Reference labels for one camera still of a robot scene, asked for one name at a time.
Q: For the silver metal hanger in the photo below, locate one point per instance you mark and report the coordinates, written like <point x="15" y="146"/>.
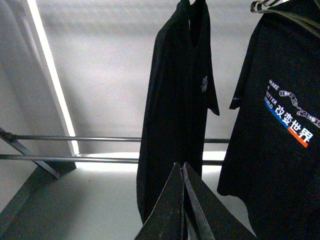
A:
<point x="265" y="6"/>

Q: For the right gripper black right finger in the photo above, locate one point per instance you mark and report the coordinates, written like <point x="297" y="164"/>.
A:
<point x="213" y="220"/>

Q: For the black t-shirt large back print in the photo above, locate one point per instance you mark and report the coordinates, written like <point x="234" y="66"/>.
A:
<point x="272" y="162"/>

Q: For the diagonal metal rack brace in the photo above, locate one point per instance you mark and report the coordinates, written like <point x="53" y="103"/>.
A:
<point x="25" y="153"/>

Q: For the black t-shirt small chest logo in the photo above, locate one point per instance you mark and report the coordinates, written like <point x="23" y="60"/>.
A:
<point x="181" y="91"/>

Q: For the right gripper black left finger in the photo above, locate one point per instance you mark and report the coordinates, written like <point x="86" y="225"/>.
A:
<point x="166" y="221"/>

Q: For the upper metal rack rod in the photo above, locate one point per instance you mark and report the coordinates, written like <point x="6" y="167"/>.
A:
<point x="75" y="138"/>

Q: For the metal rack rod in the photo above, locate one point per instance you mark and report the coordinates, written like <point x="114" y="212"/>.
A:
<point x="75" y="138"/>
<point x="77" y="159"/>

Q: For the lower metal rack rod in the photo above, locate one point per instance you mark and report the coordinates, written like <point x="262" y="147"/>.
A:
<point x="77" y="159"/>

